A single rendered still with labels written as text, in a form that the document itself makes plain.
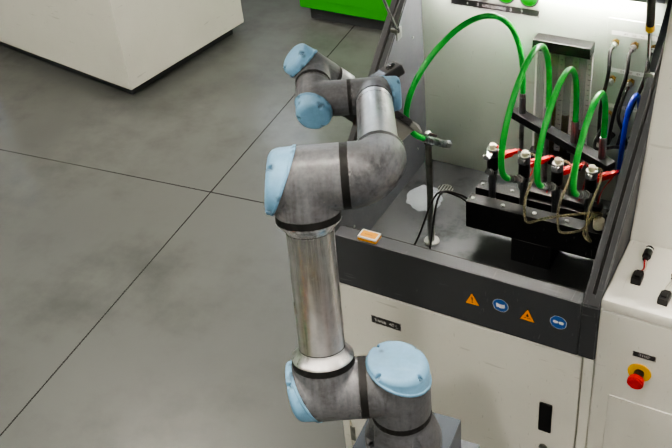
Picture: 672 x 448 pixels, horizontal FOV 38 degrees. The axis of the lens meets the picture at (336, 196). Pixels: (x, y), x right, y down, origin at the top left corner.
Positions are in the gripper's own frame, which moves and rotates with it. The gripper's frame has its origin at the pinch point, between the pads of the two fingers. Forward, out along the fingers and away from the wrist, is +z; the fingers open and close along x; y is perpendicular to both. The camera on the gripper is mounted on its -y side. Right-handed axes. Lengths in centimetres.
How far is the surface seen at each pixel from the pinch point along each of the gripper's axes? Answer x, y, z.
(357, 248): -6.7, 32.4, 9.0
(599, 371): 37, 24, 53
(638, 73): 8, -39, 40
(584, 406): 32, 34, 61
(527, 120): -7.2, -16.7, 30.9
